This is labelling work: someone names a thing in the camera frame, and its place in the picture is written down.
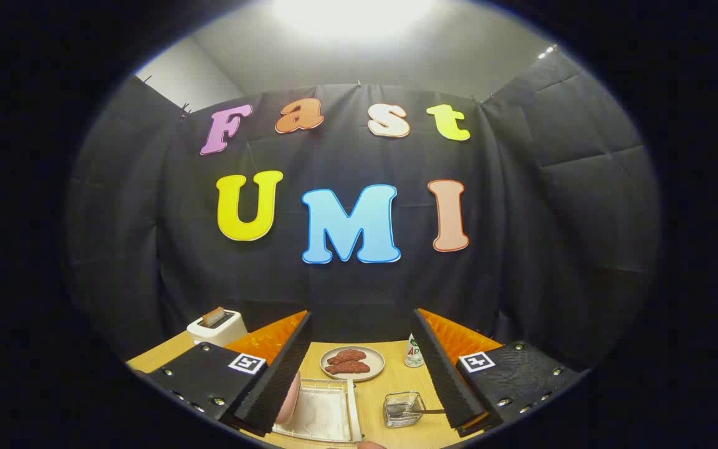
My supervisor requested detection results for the red meat piece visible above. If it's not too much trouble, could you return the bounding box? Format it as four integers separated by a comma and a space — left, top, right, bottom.
327, 349, 367, 366
325, 360, 372, 375

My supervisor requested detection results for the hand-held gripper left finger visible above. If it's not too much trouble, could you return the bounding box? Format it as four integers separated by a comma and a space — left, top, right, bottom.
141, 310, 314, 437

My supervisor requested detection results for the metal wire basket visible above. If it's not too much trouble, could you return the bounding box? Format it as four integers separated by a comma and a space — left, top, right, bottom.
383, 391, 427, 428

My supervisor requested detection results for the white drink bottle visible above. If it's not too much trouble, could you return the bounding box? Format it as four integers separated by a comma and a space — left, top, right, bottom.
404, 334, 425, 369

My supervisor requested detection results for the pink plate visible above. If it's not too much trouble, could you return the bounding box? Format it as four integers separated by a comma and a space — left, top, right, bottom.
275, 371, 301, 425

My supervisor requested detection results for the white toaster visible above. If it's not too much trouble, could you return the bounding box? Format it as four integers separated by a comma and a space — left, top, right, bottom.
186, 309, 249, 347

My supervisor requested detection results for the beige plate with meat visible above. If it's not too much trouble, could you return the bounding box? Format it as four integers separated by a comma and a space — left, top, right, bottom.
320, 345, 386, 382

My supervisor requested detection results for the white wire dish rack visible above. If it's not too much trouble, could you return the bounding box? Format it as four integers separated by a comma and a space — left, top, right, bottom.
272, 377, 364, 443

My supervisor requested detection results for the metal spoon with dark handle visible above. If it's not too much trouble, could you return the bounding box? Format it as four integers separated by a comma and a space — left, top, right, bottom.
390, 402, 446, 417

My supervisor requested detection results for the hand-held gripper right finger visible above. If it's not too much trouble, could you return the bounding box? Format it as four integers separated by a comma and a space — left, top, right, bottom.
410, 307, 586, 437

